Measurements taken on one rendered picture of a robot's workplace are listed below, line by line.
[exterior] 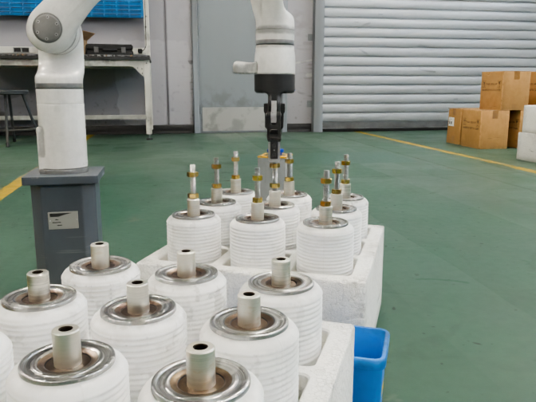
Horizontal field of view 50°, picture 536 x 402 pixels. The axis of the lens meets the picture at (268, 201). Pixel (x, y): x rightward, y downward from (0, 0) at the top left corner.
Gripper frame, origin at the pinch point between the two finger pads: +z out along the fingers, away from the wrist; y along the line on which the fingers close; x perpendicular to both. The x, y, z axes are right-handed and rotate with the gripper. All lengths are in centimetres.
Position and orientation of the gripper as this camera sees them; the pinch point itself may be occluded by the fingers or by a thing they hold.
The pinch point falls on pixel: (273, 151)
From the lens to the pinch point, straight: 108.4
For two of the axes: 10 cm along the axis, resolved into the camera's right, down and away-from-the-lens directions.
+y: 0.4, -1.9, 9.8
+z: 0.0, 9.8, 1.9
